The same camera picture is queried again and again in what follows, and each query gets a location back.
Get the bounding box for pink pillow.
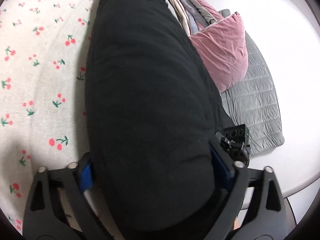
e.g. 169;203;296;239
189;0;248;93

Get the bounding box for grey quilted blanket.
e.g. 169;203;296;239
203;10;285;155

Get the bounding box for large black garment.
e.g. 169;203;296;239
85;0;232;239

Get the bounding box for folded striped cloths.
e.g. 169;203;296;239
168;0;209;36

